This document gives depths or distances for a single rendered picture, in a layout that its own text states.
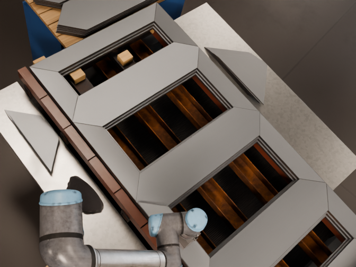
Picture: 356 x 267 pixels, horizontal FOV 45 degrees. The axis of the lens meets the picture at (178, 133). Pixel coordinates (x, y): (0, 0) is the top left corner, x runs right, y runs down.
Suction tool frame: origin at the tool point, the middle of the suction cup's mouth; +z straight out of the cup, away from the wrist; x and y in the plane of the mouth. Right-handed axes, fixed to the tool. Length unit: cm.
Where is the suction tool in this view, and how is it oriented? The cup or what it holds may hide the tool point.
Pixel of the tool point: (179, 239)
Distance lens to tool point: 177.8
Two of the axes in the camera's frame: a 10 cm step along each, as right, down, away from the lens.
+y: -6.4, -7.3, 2.3
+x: -7.4, 5.2, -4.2
